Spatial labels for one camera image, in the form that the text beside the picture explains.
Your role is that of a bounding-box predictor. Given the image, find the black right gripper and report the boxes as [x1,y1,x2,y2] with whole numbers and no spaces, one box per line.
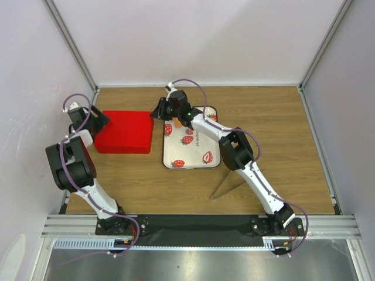
[149,98,180,122]

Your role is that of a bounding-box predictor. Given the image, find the red box lid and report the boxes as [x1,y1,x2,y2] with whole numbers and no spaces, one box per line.
[94,110,154,154]

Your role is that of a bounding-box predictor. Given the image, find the metal tongs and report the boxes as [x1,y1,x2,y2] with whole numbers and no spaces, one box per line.
[209,171,246,201]

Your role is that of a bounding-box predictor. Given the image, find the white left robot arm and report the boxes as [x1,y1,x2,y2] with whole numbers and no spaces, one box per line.
[45,102,129,235]

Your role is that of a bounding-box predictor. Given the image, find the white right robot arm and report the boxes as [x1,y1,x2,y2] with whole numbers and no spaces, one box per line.
[150,83,295,235]

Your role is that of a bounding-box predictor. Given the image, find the orange round cookie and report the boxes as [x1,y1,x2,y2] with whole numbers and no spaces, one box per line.
[174,120,182,128]

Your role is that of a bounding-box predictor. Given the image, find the white strawberry print tray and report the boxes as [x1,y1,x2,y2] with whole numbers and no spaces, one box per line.
[162,119,221,169]

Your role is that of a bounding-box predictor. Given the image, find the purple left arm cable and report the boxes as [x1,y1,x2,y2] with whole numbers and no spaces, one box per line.
[59,92,141,258]

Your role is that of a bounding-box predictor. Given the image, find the aluminium frame rail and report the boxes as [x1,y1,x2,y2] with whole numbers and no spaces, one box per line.
[42,215,361,239]

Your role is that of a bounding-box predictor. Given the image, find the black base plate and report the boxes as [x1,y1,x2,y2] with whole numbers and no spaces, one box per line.
[95,214,305,246]

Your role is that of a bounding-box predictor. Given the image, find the white slotted cable duct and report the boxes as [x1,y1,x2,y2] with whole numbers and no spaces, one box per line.
[54,238,275,252]

